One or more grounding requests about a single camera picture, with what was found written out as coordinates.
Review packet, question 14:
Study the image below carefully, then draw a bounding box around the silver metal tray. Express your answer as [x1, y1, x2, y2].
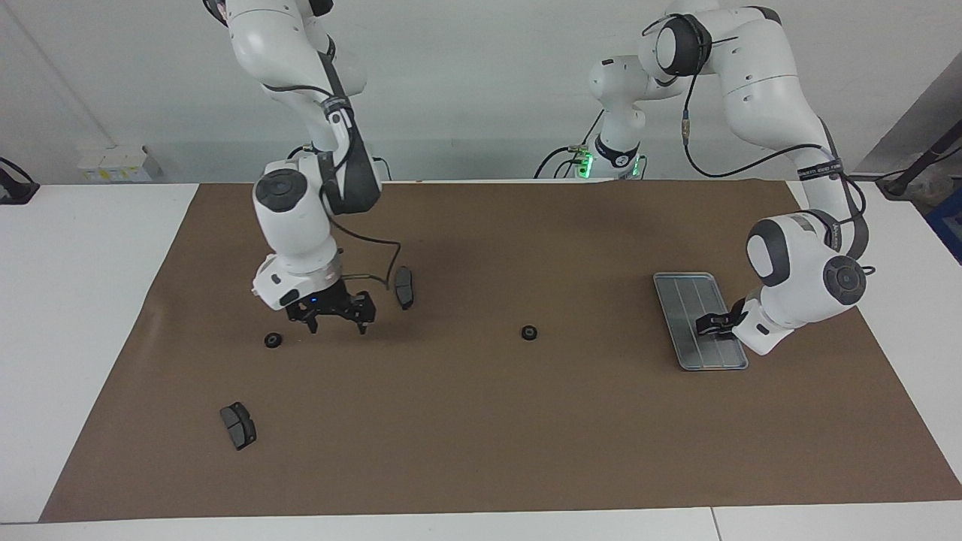
[653, 272, 749, 372]

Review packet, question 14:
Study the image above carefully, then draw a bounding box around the brown table mat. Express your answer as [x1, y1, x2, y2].
[39, 179, 962, 523]

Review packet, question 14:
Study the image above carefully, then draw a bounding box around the blue crate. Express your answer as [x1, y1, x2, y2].
[926, 188, 962, 265]

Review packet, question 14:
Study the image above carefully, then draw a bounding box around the black stand pole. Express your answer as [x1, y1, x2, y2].
[876, 120, 962, 200]

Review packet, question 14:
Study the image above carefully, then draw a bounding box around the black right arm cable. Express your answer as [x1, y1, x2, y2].
[259, 44, 404, 295]

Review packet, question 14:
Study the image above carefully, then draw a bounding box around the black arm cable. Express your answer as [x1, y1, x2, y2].
[259, 44, 404, 295]
[642, 14, 877, 277]

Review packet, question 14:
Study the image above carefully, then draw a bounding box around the black base cable bundle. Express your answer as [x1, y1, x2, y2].
[534, 109, 604, 180]
[286, 145, 393, 183]

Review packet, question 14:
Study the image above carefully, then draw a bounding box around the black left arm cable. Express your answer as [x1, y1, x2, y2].
[642, 14, 877, 277]

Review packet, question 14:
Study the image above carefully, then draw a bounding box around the white wall socket box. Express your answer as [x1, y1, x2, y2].
[77, 145, 163, 183]

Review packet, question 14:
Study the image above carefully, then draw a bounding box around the black clamp mount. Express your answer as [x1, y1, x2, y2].
[0, 156, 40, 205]

